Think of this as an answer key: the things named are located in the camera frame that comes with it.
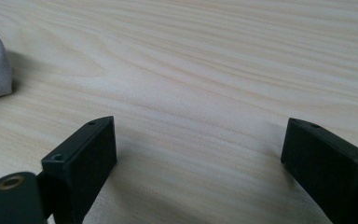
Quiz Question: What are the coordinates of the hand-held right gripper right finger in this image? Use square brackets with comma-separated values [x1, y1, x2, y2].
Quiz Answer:
[280, 117, 358, 224]

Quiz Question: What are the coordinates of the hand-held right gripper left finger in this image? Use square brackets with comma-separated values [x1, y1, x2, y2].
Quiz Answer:
[36, 115, 118, 224]

